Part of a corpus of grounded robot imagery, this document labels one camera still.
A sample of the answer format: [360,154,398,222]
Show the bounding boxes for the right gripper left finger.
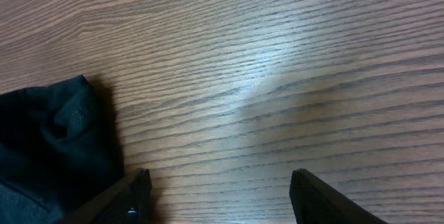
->
[56,169,152,224]

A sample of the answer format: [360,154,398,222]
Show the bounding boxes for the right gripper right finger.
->
[289,169,387,224]

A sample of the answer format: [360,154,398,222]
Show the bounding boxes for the black shorts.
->
[1,76,124,224]

